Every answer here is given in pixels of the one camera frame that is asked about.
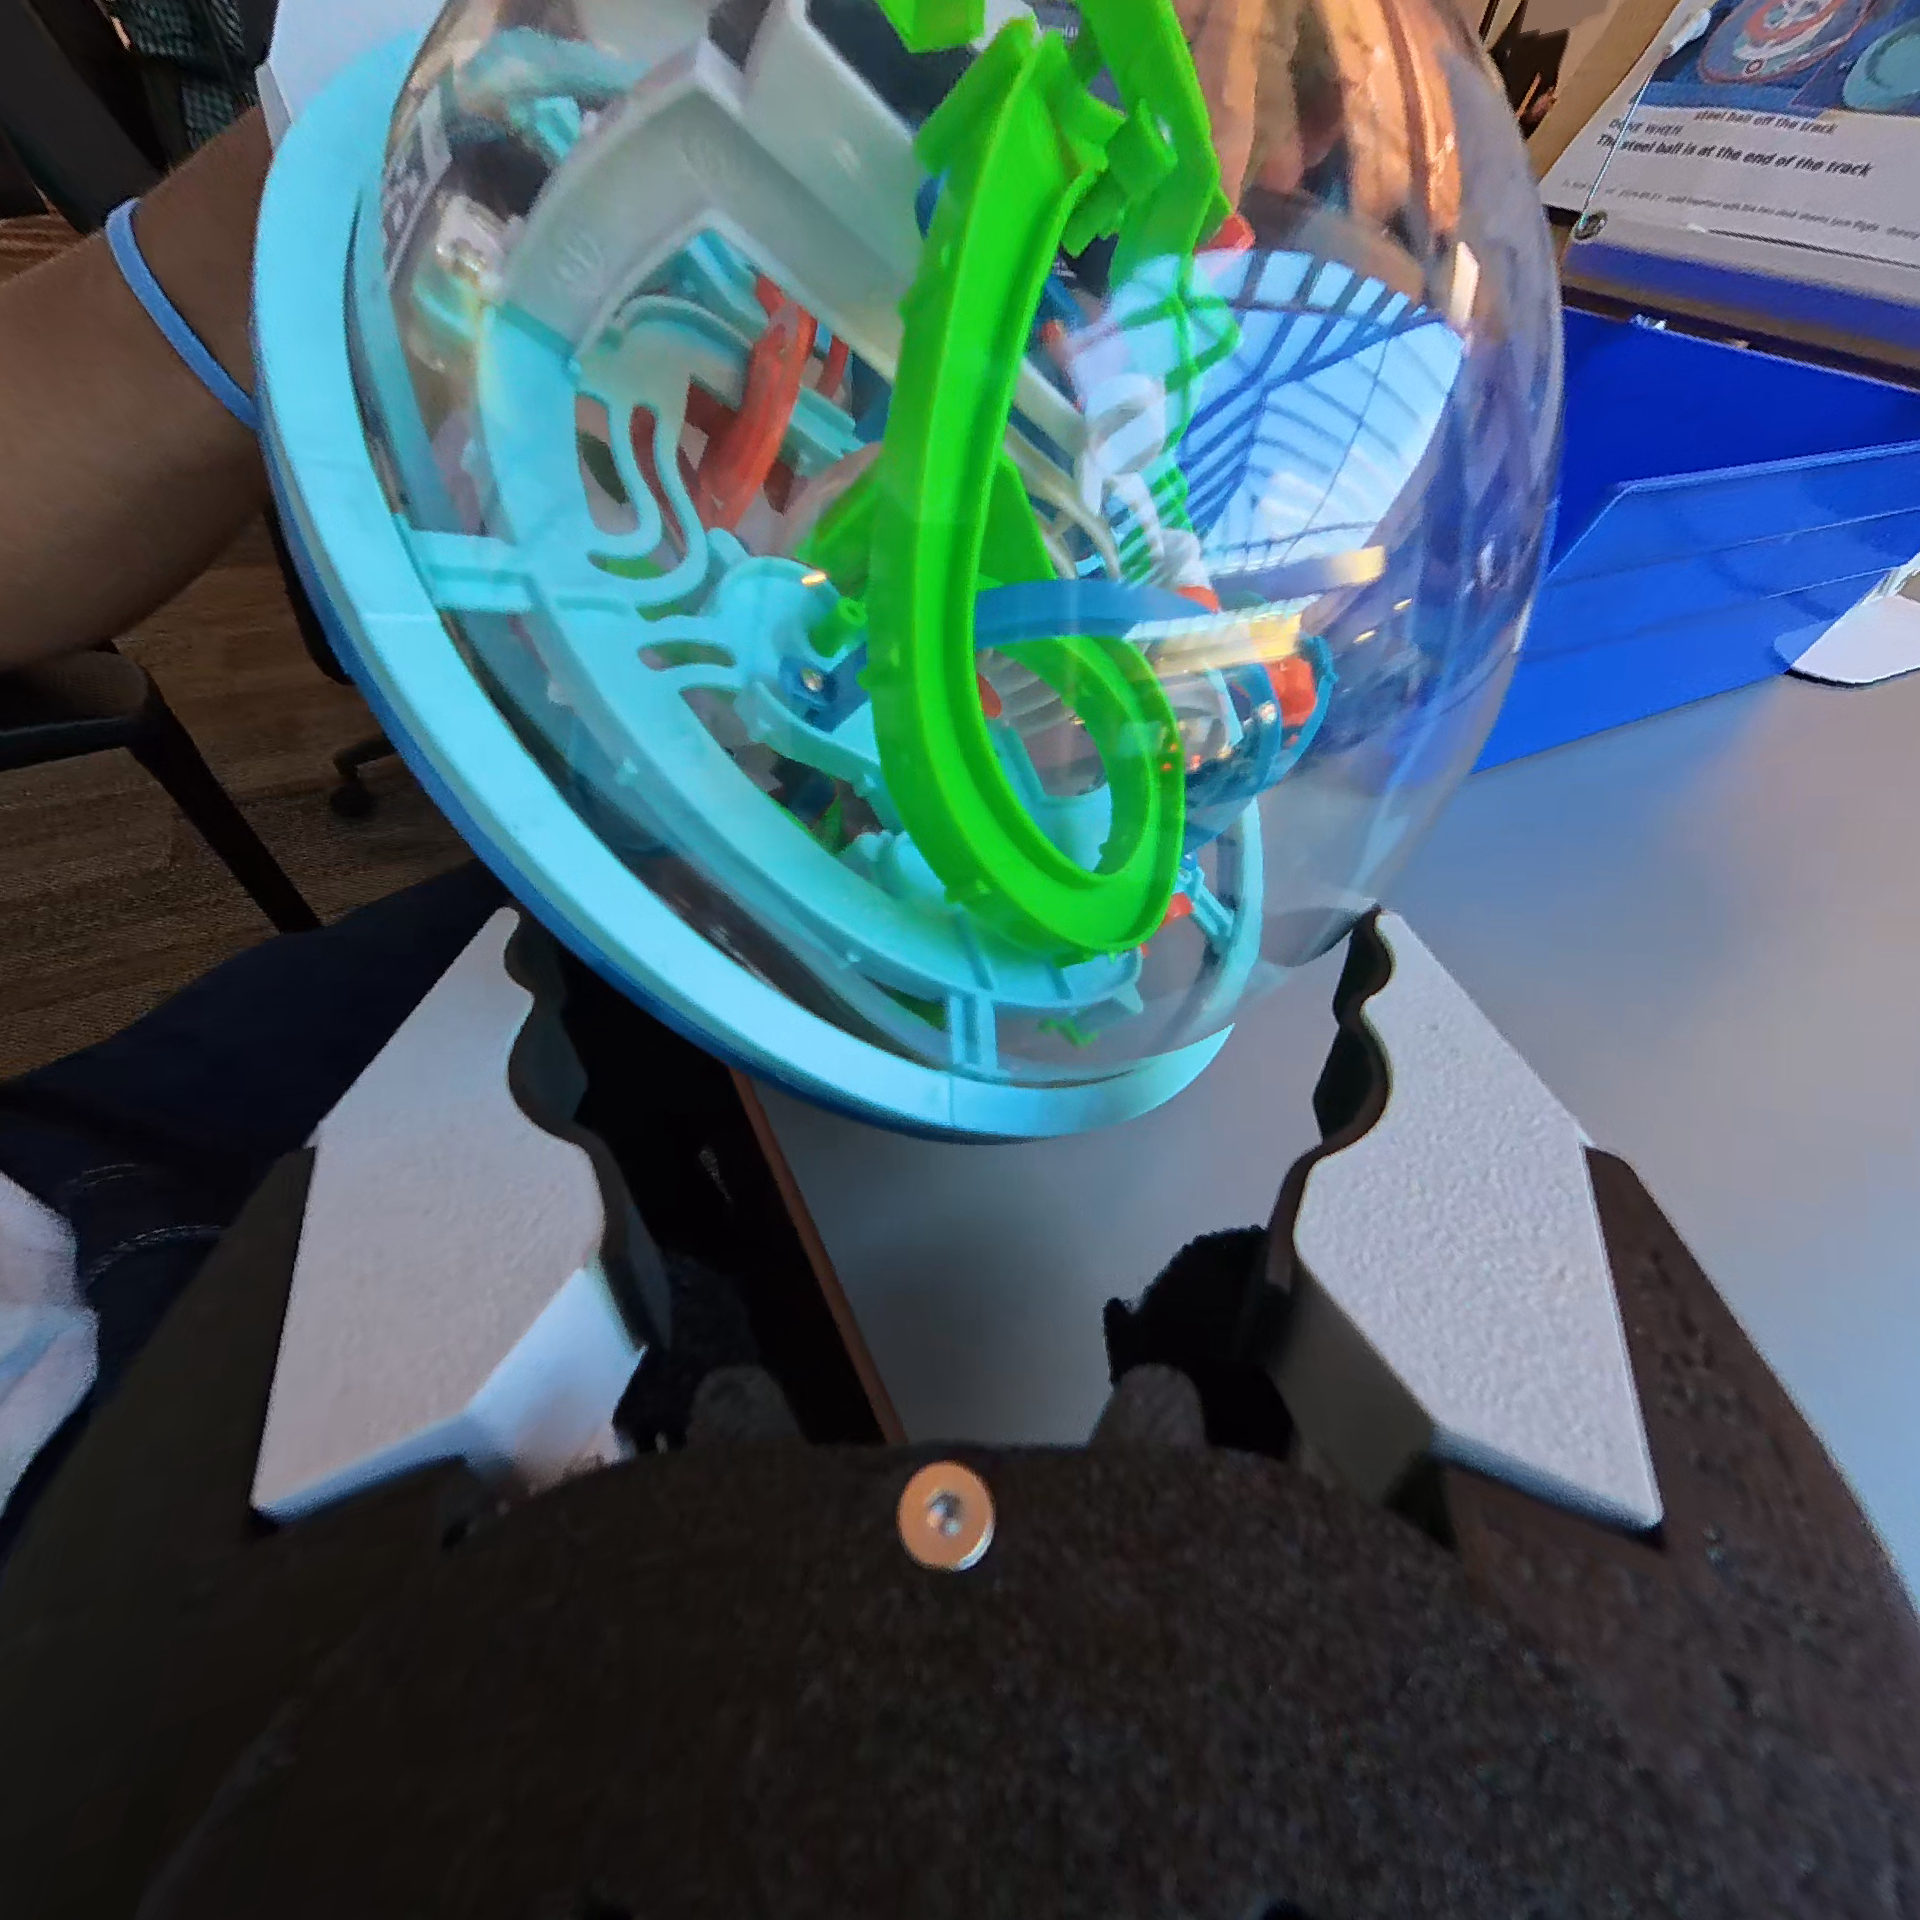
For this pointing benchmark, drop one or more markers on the clear plastic maze ball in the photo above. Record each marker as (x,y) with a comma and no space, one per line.
(900,571)

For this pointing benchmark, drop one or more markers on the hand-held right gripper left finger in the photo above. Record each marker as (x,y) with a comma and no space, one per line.
(420,1274)

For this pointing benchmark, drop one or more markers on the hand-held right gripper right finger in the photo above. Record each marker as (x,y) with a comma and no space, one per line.
(1471,1274)

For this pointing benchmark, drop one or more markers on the person's dark blue pants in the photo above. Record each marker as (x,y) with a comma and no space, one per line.
(255,1050)

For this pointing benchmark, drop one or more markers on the person's left forearm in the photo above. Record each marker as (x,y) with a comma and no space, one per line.
(105,450)

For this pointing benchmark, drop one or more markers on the blue plastic bin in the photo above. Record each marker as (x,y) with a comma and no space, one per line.
(1724,524)

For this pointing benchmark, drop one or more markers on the blue wristband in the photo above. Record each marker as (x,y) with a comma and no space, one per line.
(173,308)

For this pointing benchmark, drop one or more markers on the person's white t-shirt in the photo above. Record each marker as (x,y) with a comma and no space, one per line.
(39,1335)

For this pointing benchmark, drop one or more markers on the printed instruction sheet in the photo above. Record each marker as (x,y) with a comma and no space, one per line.
(1741,120)

